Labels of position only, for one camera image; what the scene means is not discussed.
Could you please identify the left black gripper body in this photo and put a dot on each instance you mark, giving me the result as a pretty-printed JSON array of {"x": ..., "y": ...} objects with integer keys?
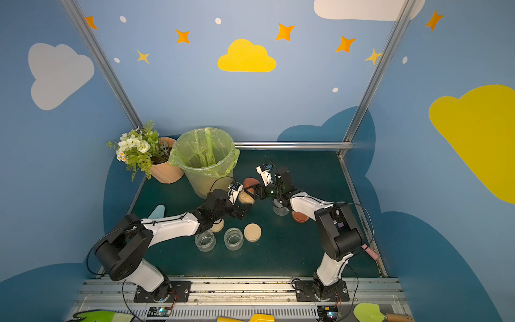
[{"x": 237, "y": 203}]

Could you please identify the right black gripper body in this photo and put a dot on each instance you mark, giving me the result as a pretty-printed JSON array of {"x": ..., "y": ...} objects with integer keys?
[{"x": 265, "y": 191}]

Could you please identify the brown-lid oatmeal jar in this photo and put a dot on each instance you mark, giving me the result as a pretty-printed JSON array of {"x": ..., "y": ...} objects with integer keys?
[
  {"x": 244, "y": 197},
  {"x": 279, "y": 209}
]

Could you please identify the beige jar lid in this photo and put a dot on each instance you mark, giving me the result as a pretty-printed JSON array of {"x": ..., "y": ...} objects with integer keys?
[
  {"x": 252, "y": 232},
  {"x": 217, "y": 226}
]

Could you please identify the beige-lid oatmeal jar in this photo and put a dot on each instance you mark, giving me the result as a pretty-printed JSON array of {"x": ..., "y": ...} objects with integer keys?
[
  {"x": 205, "y": 241},
  {"x": 234, "y": 239}
]

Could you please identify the brown jar lid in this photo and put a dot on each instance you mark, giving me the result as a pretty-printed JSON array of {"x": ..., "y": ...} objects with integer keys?
[{"x": 300, "y": 217}]

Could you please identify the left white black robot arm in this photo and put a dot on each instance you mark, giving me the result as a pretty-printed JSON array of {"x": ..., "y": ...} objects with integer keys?
[{"x": 121, "y": 252}]

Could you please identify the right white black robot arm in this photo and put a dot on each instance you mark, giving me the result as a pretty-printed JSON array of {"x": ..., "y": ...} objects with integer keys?
[{"x": 340, "y": 234}]

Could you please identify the mesh waste bin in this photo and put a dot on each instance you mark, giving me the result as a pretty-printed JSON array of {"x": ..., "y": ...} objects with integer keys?
[{"x": 202, "y": 185}]

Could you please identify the green plastic bin liner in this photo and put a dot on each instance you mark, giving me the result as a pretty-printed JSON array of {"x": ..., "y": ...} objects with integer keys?
[{"x": 208, "y": 151}]

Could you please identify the light blue spatula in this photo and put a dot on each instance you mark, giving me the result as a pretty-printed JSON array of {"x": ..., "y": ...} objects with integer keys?
[{"x": 158, "y": 213}]

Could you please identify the artificial white flower plant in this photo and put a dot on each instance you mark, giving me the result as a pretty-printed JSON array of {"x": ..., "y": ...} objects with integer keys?
[{"x": 141, "y": 149}]

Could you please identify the left controller board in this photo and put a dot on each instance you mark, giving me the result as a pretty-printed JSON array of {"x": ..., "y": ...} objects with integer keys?
[{"x": 159, "y": 312}]

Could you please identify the controller board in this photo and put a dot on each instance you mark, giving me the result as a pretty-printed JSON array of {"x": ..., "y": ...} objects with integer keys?
[
  {"x": 159, "y": 312},
  {"x": 327, "y": 314}
]

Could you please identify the right controller board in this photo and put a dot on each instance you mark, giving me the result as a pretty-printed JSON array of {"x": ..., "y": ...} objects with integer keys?
[{"x": 327, "y": 314}]

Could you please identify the green tool front left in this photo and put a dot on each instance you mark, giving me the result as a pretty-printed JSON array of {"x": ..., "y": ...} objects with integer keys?
[{"x": 101, "y": 316}]

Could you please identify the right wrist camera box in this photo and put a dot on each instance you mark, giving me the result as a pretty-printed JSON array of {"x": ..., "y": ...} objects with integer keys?
[{"x": 265, "y": 171}]

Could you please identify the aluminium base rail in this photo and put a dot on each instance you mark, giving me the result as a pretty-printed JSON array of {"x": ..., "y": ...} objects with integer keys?
[{"x": 240, "y": 298}]

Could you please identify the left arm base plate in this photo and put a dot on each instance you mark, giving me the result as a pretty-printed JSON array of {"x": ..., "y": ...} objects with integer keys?
[{"x": 177, "y": 290}]

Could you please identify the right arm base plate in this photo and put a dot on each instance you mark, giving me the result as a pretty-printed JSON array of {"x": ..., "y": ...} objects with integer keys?
[{"x": 315, "y": 291}]

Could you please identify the purple pink-handled scoop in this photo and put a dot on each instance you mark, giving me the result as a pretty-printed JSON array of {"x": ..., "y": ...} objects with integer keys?
[{"x": 374, "y": 255}]

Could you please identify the green spatula wooden handle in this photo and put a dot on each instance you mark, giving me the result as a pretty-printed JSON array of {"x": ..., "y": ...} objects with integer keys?
[{"x": 369, "y": 312}]

